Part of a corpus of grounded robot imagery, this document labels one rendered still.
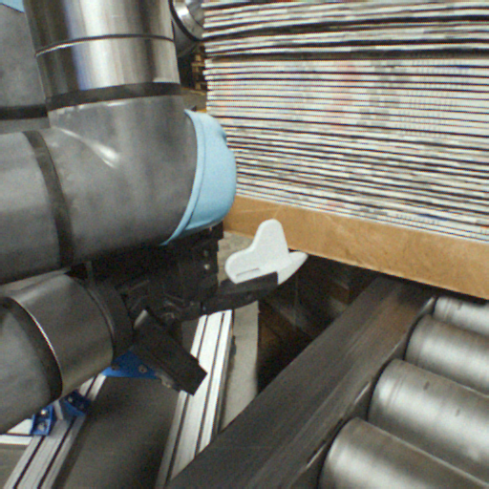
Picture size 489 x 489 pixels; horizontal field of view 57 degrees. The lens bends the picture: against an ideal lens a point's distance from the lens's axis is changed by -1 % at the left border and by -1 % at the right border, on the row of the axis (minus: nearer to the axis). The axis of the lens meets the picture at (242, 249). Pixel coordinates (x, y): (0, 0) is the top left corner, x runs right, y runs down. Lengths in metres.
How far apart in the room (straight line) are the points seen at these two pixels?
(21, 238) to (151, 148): 0.08
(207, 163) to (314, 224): 0.17
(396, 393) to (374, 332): 0.05
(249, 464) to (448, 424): 0.12
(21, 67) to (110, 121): 0.34
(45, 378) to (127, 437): 0.78
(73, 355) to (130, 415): 0.82
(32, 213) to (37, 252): 0.02
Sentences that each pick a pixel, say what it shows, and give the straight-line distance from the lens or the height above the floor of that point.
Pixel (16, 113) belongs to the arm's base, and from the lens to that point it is 0.58.
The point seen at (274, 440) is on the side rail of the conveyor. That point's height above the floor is 0.80.
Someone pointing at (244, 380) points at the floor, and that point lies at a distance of 1.47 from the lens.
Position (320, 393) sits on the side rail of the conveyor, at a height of 0.80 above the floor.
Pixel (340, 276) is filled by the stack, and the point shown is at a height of 0.44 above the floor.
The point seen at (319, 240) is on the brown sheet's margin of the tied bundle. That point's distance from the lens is 0.41.
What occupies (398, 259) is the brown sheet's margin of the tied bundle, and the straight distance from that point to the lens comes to 0.39.
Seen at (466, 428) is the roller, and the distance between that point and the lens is 0.30.
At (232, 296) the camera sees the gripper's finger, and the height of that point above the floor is 0.80.
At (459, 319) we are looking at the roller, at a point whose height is 0.78.
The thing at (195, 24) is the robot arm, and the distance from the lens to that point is 1.13.
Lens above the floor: 1.00
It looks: 27 degrees down
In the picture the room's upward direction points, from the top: straight up
